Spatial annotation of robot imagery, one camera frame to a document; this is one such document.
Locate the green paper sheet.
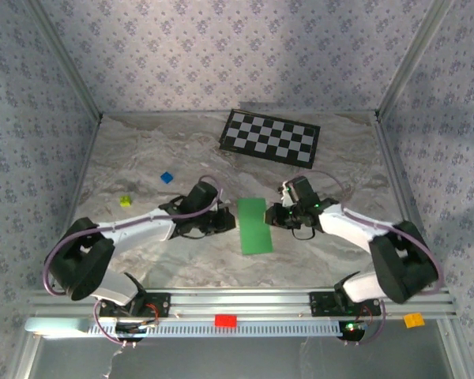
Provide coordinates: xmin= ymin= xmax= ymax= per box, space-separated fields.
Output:
xmin=236 ymin=197 xmax=273 ymax=256

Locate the black white checkerboard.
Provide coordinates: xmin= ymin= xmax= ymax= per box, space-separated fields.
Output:
xmin=219 ymin=108 xmax=321 ymax=170

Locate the aluminium frame bar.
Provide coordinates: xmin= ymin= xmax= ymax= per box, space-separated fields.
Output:
xmin=100 ymin=110 xmax=378 ymax=118
xmin=373 ymin=112 xmax=423 ymax=238
xmin=45 ymin=116 xmax=103 ymax=291

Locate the wide aluminium mounting rail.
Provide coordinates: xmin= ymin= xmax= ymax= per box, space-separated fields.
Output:
xmin=27 ymin=287 xmax=457 ymax=321

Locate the white slotted cable duct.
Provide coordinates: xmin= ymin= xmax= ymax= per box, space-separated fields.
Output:
xmin=24 ymin=317 xmax=340 ymax=339

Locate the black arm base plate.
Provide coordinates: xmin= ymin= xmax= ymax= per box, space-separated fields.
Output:
xmin=309 ymin=291 xmax=382 ymax=317
xmin=99 ymin=292 xmax=171 ymax=319

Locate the aluminium frame post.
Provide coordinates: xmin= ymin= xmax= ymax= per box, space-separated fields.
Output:
xmin=374 ymin=0 xmax=456 ymax=119
xmin=23 ymin=0 xmax=103 ymax=122

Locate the red toy brick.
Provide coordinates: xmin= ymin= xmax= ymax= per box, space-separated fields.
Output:
xmin=214 ymin=313 xmax=238 ymax=328

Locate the orange toy brick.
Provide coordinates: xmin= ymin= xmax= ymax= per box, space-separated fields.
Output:
xmin=403 ymin=312 xmax=426 ymax=329

